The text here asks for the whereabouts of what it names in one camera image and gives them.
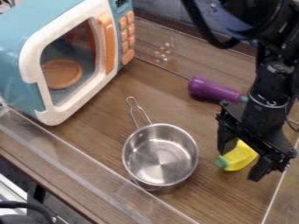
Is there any purple toy eggplant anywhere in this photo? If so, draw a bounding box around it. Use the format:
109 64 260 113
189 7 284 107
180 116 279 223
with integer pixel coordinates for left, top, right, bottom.
188 75 248 103

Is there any yellow toy banana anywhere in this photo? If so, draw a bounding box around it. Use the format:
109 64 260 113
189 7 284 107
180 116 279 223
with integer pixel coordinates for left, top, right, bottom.
215 140 258 172

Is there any clear acrylic barrier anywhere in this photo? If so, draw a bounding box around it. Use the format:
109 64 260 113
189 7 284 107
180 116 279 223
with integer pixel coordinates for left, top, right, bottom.
0 102 200 224

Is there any black cable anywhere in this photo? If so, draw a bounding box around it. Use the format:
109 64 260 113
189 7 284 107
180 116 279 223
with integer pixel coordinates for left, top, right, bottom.
0 200 57 224

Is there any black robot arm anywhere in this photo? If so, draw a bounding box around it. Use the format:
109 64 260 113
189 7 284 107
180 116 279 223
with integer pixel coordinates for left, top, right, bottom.
216 0 299 182

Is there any blue toy microwave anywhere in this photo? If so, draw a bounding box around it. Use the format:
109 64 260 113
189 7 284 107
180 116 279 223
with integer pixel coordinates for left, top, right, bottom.
0 0 136 126

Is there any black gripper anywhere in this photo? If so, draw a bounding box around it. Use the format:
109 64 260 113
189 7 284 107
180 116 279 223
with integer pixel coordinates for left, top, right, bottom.
216 94 298 182

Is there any silver pot with handle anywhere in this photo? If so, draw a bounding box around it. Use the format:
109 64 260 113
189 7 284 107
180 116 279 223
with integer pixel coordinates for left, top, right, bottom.
121 96 200 193

